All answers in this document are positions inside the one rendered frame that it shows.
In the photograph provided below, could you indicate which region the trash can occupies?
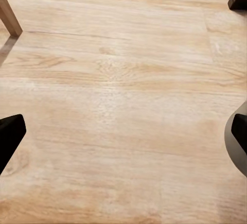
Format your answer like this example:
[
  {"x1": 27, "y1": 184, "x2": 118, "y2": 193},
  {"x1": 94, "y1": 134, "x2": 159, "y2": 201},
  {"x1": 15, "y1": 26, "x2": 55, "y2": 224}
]
[{"x1": 224, "y1": 101, "x2": 247, "y2": 177}]

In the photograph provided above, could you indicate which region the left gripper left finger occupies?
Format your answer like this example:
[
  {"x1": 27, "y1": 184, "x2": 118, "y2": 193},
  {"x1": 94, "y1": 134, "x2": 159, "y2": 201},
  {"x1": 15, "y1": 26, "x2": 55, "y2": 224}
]
[{"x1": 0, "y1": 114, "x2": 26, "y2": 175}]

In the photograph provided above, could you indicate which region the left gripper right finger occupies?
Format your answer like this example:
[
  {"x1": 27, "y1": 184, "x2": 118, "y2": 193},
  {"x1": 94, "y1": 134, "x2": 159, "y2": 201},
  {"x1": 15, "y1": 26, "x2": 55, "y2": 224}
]
[{"x1": 231, "y1": 113, "x2": 247, "y2": 154}]

